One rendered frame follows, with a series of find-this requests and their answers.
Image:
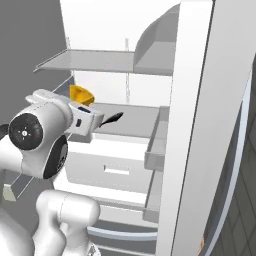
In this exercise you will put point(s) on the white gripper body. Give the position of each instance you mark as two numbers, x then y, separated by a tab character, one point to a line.
96	121

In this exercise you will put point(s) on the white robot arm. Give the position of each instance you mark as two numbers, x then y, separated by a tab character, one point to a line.
50	116

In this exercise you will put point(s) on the black fish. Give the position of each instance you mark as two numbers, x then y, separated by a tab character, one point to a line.
115	118

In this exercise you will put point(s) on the yellow cheese wedge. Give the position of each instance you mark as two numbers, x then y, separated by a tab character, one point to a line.
81	94

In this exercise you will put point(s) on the grey fridge shelf above drawer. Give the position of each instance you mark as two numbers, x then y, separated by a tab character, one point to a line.
136	121

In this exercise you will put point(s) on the white fridge drawer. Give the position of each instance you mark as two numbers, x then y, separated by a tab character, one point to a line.
113	163

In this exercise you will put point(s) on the grey glass fridge shelf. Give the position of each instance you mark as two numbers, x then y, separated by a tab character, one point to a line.
90	61

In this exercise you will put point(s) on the white fridge cabinet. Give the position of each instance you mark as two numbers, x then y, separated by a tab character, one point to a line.
100	26

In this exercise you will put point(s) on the white fridge door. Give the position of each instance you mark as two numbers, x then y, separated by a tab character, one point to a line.
200	116

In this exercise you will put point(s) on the grey fridge door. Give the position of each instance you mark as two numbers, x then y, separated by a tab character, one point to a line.
30	40

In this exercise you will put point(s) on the tall grey door bin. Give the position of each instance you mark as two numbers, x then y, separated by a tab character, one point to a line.
156	53

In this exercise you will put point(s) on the low grey door bin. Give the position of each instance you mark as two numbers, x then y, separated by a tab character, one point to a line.
153	200

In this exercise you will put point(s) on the white freezer drawer front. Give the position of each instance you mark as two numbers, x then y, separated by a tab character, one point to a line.
126	230

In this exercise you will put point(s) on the pale beige block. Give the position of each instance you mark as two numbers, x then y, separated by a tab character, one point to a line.
8	194

